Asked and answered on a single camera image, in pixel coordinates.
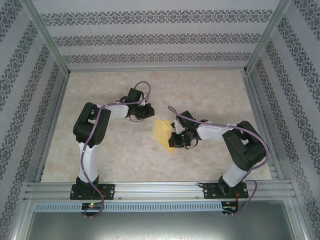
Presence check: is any aluminium mounting rail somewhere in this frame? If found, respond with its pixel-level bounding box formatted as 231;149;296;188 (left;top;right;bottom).
23;180;298;201

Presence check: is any grey metal sheet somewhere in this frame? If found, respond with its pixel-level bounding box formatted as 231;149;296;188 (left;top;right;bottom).
24;211;305;240

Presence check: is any aluminium frame bar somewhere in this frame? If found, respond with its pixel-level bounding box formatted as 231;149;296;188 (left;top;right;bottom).
291;197;315;240
8;197;32;240

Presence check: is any aluminium frame post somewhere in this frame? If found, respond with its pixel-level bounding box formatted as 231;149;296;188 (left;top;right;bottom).
243;0;292;75
21;0;71;76

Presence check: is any aluminium side rail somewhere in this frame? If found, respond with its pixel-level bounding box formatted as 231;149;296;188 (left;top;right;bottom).
33;73;71;183
241;72;286;181

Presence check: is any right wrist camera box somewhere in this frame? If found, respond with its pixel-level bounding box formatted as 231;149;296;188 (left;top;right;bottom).
172;111;195;131

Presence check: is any purple cable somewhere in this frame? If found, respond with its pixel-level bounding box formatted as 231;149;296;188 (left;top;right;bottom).
167;105;271;216
79;81;152;219

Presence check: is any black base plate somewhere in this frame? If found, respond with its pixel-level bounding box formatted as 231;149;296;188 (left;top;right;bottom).
202;181;250;200
69;183;116;201

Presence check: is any small circuit board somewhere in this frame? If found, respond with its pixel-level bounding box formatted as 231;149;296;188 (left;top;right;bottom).
222;201;240;212
81;202;103;210

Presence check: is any grey slotted cable duct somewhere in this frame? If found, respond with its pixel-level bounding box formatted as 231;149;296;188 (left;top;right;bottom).
33;201;223;212

